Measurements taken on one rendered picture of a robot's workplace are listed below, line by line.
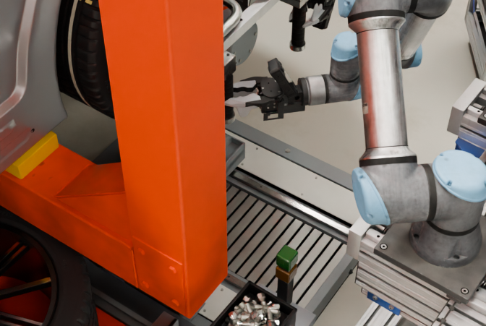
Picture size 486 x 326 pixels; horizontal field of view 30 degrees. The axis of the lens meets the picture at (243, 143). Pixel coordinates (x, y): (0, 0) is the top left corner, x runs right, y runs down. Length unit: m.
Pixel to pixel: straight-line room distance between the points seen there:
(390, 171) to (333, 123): 1.59
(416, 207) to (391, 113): 0.19
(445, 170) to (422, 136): 1.55
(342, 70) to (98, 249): 0.74
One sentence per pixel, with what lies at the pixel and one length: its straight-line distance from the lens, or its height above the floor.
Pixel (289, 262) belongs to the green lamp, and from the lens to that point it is 2.13.
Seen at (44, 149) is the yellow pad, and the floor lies 0.71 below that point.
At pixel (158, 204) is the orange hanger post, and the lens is 1.91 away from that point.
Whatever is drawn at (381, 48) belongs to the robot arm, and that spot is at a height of 1.20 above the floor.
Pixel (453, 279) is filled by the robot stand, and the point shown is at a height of 0.82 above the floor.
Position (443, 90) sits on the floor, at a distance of 3.56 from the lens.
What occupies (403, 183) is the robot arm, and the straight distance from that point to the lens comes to 1.80.
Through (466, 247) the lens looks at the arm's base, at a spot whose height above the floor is 0.87.
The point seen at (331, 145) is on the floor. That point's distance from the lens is 3.29.
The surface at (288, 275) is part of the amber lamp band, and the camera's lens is 2.17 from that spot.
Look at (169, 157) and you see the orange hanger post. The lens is 1.77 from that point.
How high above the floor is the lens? 2.37
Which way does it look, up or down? 46 degrees down
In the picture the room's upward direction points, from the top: straight up
